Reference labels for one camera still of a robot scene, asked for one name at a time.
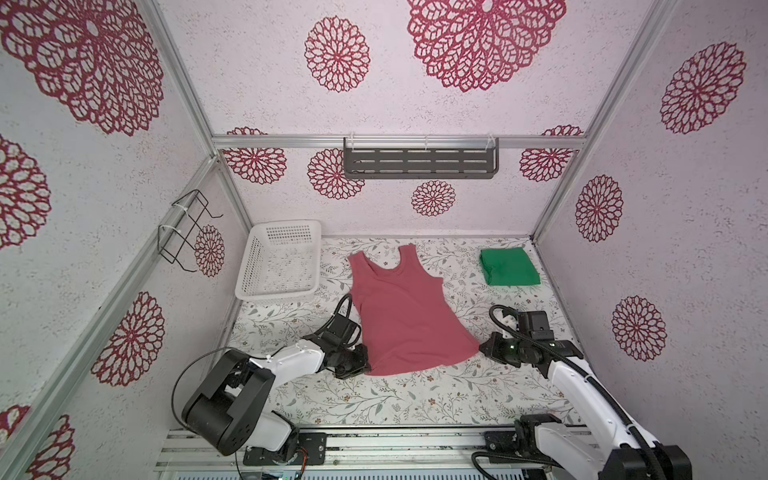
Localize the pink tank top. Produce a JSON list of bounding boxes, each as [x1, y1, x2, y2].
[[348, 244, 479, 377]]

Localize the green tank top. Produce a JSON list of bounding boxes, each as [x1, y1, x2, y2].
[[480, 247, 541, 286]]

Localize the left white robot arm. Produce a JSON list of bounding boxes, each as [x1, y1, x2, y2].
[[175, 314, 370, 464]]

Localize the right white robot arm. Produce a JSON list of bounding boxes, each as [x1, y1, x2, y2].
[[471, 304, 693, 479]]

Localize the white plastic laundry basket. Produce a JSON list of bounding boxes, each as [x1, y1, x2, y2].
[[235, 219, 322, 304]]

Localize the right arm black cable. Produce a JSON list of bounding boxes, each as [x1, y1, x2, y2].
[[469, 304, 668, 480]]

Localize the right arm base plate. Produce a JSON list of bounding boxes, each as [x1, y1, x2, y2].
[[483, 430, 560, 467]]

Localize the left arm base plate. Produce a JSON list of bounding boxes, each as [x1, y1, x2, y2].
[[242, 432, 328, 467]]

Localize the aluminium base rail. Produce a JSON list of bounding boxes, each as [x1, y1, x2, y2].
[[154, 425, 515, 474]]

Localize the dark grey wall shelf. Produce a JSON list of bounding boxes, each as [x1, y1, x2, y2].
[[342, 138, 499, 180]]

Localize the black wire wall rack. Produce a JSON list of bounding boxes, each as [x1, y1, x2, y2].
[[155, 189, 223, 273]]

